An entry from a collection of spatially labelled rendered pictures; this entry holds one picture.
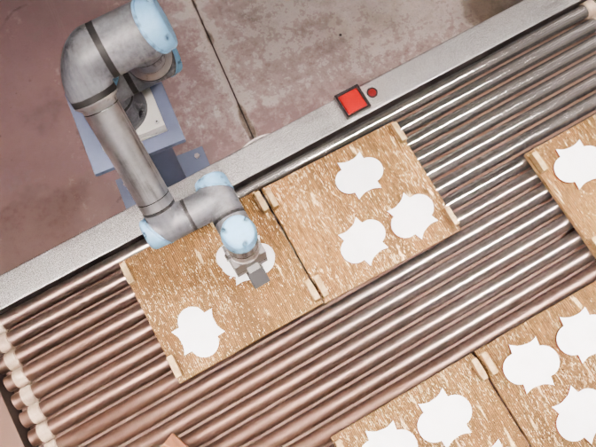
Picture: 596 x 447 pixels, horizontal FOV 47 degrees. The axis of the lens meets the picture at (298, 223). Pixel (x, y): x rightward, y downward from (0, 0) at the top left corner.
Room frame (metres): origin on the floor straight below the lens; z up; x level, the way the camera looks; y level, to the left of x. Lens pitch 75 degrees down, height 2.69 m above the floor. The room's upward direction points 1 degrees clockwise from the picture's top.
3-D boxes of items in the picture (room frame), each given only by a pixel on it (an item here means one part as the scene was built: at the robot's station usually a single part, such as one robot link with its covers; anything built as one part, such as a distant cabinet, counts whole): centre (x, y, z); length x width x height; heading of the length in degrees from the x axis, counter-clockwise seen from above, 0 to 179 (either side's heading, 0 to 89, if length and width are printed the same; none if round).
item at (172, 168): (0.81, 0.50, 0.44); 0.38 x 0.38 x 0.87; 24
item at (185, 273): (0.32, 0.20, 0.93); 0.41 x 0.35 x 0.02; 120
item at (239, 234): (0.37, 0.13, 1.22); 0.09 x 0.08 x 0.11; 28
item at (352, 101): (0.83, -0.15, 0.92); 0.06 x 0.06 x 0.01; 30
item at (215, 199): (0.45, 0.19, 1.22); 0.11 x 0.11 x 0.08; 28
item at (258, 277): (0.35, 0.12, 1.07); 0.12 x 0.09 x 0.16; 31
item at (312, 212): (0.52, -0.17, 0.93); 0.41 x 0.35 x 0.02; 119
